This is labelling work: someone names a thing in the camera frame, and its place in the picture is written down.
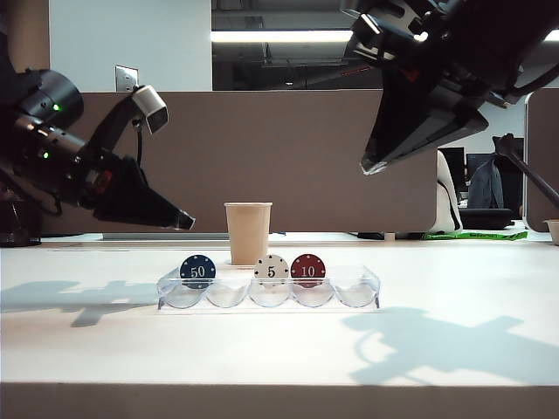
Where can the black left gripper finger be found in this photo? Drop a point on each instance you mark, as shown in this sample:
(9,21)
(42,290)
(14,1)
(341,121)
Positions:
(122,215)
(153,203)

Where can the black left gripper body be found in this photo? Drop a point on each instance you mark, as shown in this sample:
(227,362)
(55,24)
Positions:
(109,183)

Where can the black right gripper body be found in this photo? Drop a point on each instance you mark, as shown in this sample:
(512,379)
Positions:
(463,74)

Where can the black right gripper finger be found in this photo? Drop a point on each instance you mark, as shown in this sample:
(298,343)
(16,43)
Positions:
(402,118)
(445,128)

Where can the blue 50 poker chip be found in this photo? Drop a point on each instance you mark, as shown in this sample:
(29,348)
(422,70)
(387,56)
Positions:
(198,271)

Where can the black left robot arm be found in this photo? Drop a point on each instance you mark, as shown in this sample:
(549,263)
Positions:
(48,144)

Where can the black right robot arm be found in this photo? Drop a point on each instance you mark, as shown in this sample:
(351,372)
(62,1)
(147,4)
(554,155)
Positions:
(489,30)

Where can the brown paper cup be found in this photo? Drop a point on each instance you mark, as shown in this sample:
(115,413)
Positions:
(248,231)

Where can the white 5 poker chip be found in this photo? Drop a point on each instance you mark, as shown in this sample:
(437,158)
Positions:
(271,270)

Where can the clear plastic chip tray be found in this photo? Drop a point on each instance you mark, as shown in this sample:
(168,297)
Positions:
(271,299)

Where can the red 10 poker chip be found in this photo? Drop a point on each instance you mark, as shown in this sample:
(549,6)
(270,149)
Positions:
(308,270)

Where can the black computer monitor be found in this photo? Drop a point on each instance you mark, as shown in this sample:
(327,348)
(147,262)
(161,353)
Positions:
(452,161)

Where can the grey-blue jacket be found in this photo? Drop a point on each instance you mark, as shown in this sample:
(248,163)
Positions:
(485,183)

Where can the black office chair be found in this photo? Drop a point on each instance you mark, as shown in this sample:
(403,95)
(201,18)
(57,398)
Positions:
(513,183)

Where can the black padded case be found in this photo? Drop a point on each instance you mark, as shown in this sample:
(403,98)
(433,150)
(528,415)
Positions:
(485,217)

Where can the narrow brown desk partition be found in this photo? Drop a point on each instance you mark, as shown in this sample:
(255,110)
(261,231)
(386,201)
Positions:
(543,144)

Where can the white partition foot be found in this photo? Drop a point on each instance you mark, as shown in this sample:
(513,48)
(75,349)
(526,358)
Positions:
(389,237)

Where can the wide brown desk partition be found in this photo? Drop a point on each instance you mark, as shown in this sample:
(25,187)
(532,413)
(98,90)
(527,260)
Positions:
(271,153)

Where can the small beige paper bowl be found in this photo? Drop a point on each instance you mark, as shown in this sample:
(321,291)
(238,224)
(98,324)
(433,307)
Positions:
(552,231)

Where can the black left camera bracket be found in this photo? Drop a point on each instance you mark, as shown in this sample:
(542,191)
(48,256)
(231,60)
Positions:
(111,124)

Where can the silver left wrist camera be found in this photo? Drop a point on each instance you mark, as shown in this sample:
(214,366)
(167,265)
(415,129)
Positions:
(150,109)

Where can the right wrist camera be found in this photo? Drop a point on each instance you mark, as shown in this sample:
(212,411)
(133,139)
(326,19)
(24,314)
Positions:
(369,35)

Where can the white wall outlet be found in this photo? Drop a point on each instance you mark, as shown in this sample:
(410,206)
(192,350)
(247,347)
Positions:
(126,78)

